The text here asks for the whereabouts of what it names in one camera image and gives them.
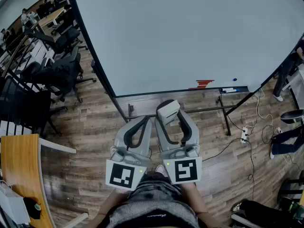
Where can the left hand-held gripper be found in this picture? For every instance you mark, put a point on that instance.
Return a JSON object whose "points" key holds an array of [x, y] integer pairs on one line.
{"points": [[123, 174]]}

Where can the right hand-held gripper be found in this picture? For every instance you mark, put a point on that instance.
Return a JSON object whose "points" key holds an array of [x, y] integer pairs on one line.
{"points": [[186, 171]]}

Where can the white whiteboard eraser black felt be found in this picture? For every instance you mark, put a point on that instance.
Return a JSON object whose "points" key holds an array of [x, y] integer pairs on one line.
{"points": [[168, 111]]}

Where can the large white whiteboard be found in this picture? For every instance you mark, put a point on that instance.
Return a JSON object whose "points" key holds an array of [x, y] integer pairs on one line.
{"points": [[166, 32]]}

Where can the person's left forearm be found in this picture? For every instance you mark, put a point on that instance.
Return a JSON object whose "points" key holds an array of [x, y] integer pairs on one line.
{"points": [[111, 203]]}

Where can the person's right forearm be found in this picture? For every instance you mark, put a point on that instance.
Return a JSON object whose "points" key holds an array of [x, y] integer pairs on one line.
{"points": [[192, 198]]}

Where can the person's light shoe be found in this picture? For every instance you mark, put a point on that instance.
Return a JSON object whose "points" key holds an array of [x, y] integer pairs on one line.
{"points": [[161, 169]]}

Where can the person's dark trousers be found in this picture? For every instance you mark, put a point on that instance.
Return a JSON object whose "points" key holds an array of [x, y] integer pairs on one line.
{"points": [[154, 176]]}

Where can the white power strip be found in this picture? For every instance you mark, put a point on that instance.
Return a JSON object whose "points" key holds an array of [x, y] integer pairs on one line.
{"points": [[278, 130], [244, 135]]}

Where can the black-capped white marker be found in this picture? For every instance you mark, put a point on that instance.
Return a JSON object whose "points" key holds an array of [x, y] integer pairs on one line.
{"points": [[226, 89]]}

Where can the person's grey knit top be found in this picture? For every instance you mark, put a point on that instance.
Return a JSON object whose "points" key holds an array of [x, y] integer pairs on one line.
{"points": [[152, 208]]}

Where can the blue-capped white marker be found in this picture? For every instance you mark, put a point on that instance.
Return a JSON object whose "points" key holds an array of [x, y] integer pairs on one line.
{"points": [[235, 90]]}

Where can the translucent plastic corner cover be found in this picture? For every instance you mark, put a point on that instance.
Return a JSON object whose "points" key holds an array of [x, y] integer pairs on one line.
{"points": [[253, 89]]}

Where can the black office chair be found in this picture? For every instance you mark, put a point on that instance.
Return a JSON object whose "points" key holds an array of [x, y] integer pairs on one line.
{"points": [[26, 103], [61, 72], [69, 38]]}

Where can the black round bin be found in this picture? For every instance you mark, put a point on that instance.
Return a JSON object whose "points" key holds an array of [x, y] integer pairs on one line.
{"points": [[292, 116]]}

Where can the curved wooden desk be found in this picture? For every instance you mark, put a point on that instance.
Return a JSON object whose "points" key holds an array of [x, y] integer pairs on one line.
{"points": [[19, 163]]}

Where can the white printed board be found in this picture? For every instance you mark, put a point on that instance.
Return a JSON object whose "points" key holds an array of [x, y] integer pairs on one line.
{"points": [[12, 128]]}

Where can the black pouch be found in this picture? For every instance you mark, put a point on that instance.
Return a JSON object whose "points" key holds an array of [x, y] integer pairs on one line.
{"points": [[31, 205]]}

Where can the white desk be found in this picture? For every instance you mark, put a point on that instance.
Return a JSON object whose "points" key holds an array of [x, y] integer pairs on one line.
{"points": [[39, 52]]}

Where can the white plastic box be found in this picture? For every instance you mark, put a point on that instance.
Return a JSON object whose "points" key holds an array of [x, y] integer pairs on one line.
{"points": [[12, 205]]}

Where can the light wooden table white legs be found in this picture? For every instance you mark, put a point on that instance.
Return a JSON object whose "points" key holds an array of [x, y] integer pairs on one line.
{"points": [[51, 16]]}

